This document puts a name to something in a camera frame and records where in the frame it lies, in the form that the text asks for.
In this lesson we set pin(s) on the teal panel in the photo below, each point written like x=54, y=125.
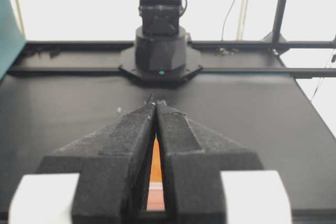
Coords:
x=12, y=39

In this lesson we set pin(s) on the orange towel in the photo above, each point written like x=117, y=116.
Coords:
x=155, y=196

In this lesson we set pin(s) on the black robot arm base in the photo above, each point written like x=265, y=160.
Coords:
x=161, y=52

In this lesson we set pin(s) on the black metal frame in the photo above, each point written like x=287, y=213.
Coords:
x=270, y=43

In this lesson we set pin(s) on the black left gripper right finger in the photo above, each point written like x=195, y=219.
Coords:
x=192, y=157

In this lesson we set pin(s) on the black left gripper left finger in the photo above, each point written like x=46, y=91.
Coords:
x=114, y=164

